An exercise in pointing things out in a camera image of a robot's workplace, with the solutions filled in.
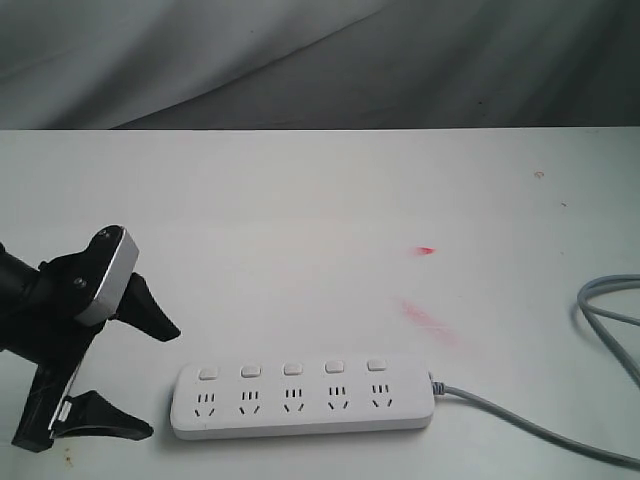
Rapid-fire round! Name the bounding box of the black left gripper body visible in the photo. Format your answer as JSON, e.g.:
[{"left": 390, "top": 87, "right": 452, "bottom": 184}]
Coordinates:
[{"left": 1, "top": 254, "right": 103, "bottom": 453}]

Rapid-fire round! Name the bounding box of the white power strip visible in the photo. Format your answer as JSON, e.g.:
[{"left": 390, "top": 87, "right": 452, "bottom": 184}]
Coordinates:
[{"left": 170, "top": 352, "right": 435, "bottom": 441}]

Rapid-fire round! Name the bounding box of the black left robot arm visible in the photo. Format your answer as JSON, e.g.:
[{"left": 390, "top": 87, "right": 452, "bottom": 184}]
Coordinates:
[{"left": 1, "top": 251, "right": 153, "bottom": 452}]

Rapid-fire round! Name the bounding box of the white backdrop cloth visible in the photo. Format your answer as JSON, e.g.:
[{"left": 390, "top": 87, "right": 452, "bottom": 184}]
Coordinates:
[{"left": 1, "top": 1, "right": 639, "bottom": 130}]

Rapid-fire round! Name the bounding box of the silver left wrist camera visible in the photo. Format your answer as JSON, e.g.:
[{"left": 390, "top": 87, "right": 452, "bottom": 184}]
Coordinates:
[{"left": 76, "top": 225, "right": 139, "bottom": 326}]

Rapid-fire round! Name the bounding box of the grey power cable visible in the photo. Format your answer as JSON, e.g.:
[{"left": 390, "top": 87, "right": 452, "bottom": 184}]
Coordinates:
[{"left": 428, "top": 272, "right": 640, "bottom": 473}]

